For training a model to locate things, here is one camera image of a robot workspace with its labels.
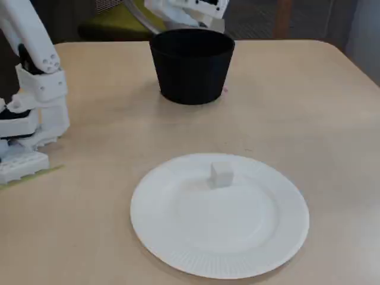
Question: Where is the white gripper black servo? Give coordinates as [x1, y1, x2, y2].
[160, 0, 229, 28]

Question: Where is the white block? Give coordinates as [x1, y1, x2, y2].
[209, 161, 235, 190]

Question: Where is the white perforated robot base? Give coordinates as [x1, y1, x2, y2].
[0, 148, 50, 185]

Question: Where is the white paper plate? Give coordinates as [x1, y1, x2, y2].
[129, 153, 310, 280]

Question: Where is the green office chair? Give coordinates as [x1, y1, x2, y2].
[77, 0, 226, 41]

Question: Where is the green base mat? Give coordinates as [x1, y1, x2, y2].
[0, 164, 66, 191]

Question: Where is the brown wooden post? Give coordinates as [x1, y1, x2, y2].
[274, 0, 293, 39]

